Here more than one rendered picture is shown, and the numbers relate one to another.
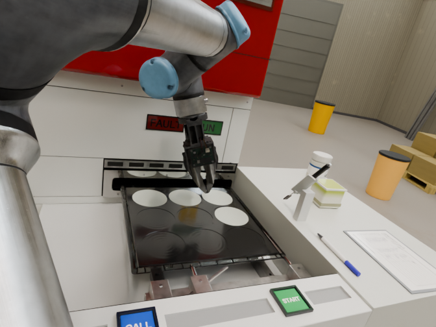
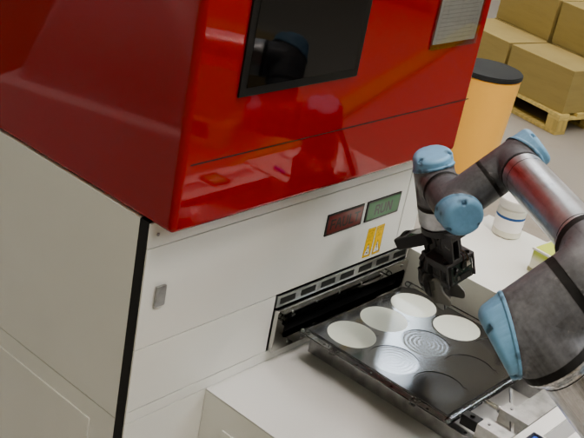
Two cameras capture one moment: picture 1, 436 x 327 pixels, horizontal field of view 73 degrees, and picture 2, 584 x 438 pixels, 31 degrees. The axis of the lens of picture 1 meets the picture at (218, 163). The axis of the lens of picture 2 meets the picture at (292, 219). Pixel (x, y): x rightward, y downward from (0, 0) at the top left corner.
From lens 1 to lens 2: 1.55 m
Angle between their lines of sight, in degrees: 26
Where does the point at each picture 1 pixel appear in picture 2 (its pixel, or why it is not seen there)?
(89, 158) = (262, 301)
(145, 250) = (431, 398)
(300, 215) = not seen: hidden behind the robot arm
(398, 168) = (501, 100)
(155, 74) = (467, 215)
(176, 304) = (541, 427)
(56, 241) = (295, 427)
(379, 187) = (469, 149)
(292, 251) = not seen: hidden behind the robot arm
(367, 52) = not seen: outside the picture
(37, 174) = (209, 347)
